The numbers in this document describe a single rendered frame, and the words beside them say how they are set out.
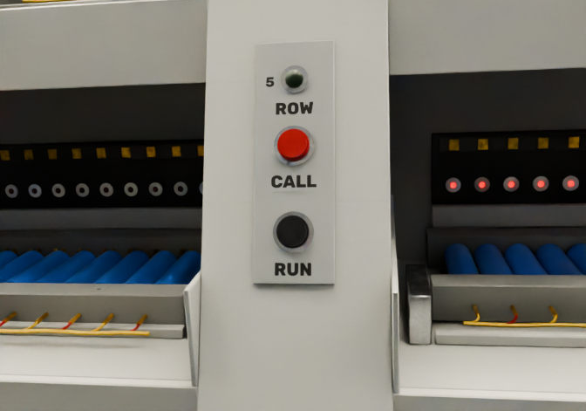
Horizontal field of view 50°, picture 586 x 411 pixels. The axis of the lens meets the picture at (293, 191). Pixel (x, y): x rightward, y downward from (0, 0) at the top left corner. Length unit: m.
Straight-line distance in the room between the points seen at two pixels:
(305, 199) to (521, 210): 0.22
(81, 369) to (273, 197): 0.14
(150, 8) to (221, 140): 0.08
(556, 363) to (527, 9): 0.18
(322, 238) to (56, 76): 0.18
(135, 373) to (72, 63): 0.17
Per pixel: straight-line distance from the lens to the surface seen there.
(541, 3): 0.35
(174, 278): 0.41
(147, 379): 0.34
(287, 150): 0.31
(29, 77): 0.39
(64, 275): 0.45
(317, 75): 0.32
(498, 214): 0.48
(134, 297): 0.38
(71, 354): 0.38
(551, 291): 0.38
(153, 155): 0.50
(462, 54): 0.34
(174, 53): 0.36
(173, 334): 0.37
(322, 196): 0.31
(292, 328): 0.31
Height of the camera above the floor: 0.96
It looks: 8 degrees up
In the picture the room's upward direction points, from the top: straight up
